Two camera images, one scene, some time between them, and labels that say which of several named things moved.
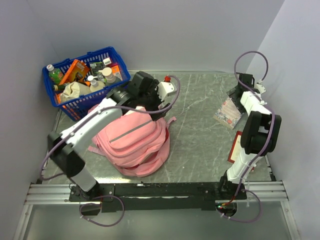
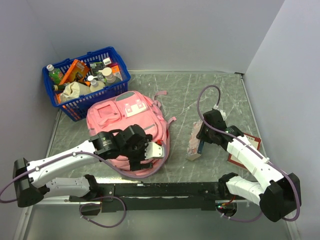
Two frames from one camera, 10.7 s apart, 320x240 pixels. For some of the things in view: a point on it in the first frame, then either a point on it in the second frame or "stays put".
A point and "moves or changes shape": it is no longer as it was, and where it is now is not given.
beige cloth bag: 73,90 stays put
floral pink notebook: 229,114 -> 196,145
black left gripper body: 150,100 -> 136,154
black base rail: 147,197 stays put
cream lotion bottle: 96,86 stays put
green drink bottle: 55,74 stays put
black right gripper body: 239,106 -> 205,134
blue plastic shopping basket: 76,85 stays put
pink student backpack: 136,144 moves or changes shape
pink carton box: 115,70 stays put
